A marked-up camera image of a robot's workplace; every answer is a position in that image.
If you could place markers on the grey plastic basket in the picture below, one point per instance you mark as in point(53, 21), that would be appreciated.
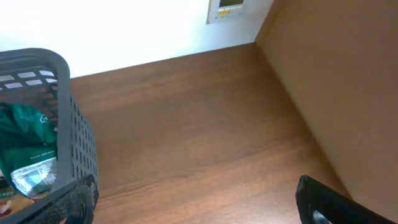
point(41, 78)

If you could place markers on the green tortilla wrap package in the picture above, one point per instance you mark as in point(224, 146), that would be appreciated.
point(28, 150)

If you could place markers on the white wall thermostat panel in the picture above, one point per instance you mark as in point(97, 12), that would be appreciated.
point(224, 10)

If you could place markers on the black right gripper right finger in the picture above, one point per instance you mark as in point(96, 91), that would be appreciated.
point(318, 203)

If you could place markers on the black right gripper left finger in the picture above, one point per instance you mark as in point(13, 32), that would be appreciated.
point(73, 203)

